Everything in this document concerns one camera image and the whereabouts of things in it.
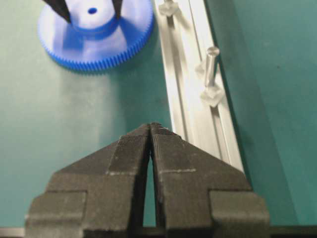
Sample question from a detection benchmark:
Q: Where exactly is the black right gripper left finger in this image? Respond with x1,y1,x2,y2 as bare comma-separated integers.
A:
25,124,151,238

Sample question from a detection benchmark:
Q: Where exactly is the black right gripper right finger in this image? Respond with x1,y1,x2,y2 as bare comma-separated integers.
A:
151,123,269,238

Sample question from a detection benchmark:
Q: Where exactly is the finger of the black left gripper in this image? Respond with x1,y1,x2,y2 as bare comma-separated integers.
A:
44,0,71,23
112,0,123,19

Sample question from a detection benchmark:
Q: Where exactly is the large blue plastic gear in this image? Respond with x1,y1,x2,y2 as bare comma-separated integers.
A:
38,0,154,71

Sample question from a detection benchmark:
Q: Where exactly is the steel shaft mid rail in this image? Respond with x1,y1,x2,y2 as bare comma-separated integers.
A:
158,0,180,17

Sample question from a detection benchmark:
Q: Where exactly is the silver aluminium extrusion rail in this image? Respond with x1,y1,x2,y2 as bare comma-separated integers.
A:
154,0,243,170

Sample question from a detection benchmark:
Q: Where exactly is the steel shaft near rail end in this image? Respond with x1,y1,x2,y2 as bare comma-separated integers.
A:
195,46,224,108

